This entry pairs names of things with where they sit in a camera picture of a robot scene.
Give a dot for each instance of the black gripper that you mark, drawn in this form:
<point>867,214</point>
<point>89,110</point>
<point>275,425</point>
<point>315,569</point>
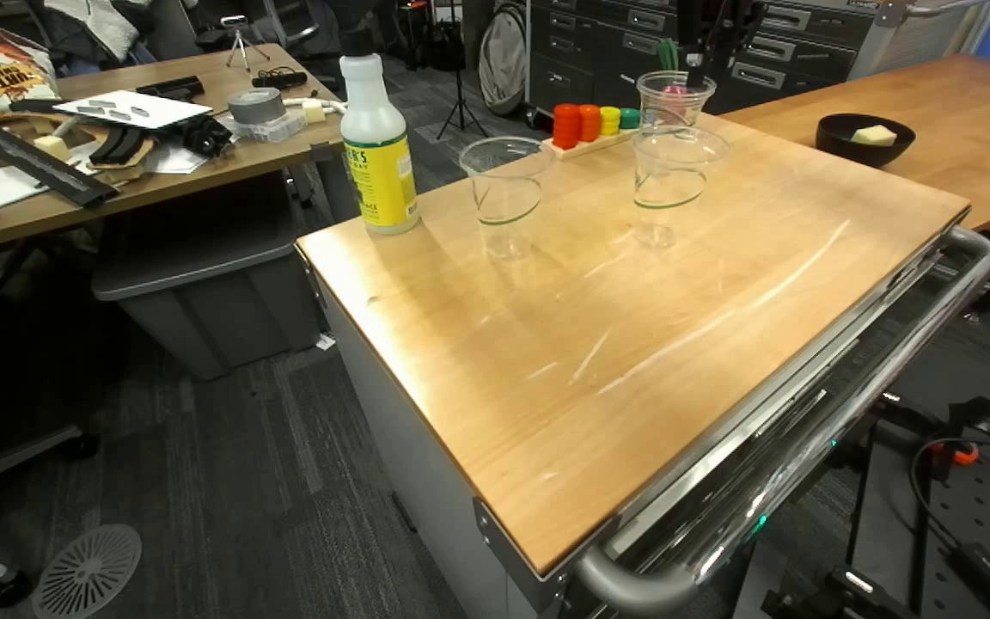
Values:
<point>710,30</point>

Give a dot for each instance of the pink toy block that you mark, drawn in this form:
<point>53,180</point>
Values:
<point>670,107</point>

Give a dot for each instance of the green toy block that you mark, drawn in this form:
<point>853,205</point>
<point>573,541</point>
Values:
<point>630,117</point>

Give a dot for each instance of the yellow toy block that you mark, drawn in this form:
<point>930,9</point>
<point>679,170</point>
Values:
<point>608,117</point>

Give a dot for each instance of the black tool chest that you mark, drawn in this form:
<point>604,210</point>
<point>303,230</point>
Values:
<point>598,53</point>

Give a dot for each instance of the orange toy block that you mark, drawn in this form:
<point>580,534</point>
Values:
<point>591,121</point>

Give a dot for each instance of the black bowl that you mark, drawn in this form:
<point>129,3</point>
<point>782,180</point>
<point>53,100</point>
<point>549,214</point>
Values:
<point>832,141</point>

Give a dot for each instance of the pale yellow sponge piece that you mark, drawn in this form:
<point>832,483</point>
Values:
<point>874,134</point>

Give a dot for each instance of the white round fan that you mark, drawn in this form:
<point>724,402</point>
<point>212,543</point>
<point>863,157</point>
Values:
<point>503,44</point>

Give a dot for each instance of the black tripod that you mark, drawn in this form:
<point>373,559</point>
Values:
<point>463,79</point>

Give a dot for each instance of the white spray bottle yellow label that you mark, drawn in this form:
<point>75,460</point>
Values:
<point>379,173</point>

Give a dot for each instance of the grey tape roll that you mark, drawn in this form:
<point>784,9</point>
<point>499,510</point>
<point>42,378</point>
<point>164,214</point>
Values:
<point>254,107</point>

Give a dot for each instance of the orange clamp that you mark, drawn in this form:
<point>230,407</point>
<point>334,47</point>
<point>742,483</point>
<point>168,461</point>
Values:
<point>960,455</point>

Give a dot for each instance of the grey metal cart body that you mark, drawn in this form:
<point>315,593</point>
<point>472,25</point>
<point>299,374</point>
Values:
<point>428,460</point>

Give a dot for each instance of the flat black phone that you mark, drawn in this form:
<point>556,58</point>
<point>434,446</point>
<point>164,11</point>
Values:
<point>168,88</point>

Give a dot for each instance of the grey storage bin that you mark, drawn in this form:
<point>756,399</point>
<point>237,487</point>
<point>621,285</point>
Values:
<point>206,285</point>

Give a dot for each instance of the black perforated board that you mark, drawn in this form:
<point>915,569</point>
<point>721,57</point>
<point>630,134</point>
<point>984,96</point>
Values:
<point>978,536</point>

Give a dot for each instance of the white paper booklet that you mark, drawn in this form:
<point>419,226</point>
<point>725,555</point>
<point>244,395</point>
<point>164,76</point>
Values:
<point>135,107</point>

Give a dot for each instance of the long black keyboard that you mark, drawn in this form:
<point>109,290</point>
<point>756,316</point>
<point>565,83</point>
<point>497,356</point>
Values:
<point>34,164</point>

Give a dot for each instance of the printed snack bag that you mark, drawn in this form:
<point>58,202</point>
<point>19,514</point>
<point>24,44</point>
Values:
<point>1,74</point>

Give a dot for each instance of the white paper note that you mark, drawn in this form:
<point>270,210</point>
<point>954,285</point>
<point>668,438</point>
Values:
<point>4,186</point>

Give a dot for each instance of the office chair base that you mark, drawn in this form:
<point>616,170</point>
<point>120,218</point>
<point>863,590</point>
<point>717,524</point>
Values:
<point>15,460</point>

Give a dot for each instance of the round grey floor grille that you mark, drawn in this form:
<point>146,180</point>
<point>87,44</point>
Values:
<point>87,572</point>

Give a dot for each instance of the black camera lump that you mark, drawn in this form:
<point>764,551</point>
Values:
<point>206,134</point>

